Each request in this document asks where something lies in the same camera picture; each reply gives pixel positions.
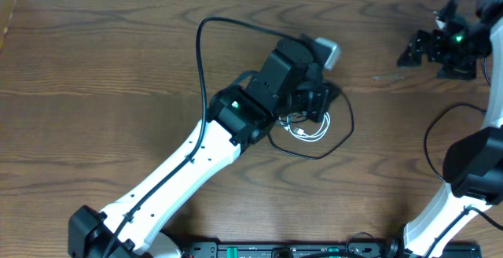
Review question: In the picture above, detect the white usb cable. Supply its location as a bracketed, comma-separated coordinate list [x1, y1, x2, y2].
[279, 111, 332, 143]

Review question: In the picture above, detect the short black usb cable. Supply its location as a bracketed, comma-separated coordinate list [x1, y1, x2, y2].
[267, 88, 355, 160]

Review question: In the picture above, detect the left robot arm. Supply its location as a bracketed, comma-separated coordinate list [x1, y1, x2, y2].
[68, 36, 340, 257]

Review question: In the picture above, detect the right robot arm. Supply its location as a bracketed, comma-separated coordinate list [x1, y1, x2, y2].
[384, 0, 502, 257]

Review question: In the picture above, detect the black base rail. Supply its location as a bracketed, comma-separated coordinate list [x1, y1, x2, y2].
[172, 241, 483, 258]

